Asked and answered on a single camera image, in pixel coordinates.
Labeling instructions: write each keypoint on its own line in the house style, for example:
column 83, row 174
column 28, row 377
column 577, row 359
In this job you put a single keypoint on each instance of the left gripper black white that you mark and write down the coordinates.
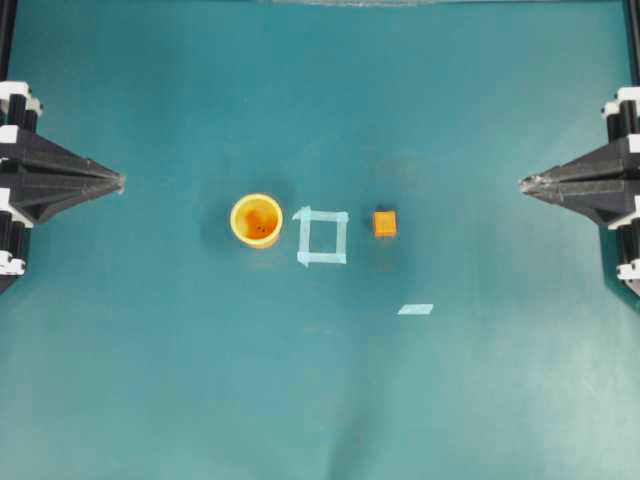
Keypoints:
column 70, row 179

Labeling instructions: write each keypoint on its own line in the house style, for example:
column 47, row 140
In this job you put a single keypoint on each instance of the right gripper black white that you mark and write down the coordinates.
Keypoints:
column 605, row 202

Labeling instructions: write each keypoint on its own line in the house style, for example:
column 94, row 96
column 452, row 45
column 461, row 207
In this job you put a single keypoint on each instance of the orange cube block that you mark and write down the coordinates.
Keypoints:
column 385, row 223

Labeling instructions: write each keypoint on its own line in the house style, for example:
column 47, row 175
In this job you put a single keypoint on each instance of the orange yellow plastic cup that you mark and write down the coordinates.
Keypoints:
column 257, row 220

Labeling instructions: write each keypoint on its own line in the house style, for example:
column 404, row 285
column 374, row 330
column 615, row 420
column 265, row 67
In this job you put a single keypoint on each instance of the light blue tape strip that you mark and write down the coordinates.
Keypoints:
column 416, row 309

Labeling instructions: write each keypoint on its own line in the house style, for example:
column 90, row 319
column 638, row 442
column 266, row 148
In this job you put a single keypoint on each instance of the light blue tape square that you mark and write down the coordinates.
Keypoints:
column 306, row 216

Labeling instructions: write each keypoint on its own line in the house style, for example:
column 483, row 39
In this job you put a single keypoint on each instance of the black frame post left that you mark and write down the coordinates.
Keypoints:
column 8, row 11

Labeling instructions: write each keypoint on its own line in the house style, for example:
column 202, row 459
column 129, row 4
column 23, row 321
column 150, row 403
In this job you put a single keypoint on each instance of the black frame post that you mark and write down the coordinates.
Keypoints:
column 631, row 12
column 8, row 11

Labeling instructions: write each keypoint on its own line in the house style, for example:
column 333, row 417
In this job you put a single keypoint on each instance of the black frame post right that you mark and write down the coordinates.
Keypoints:
column 631, row 12

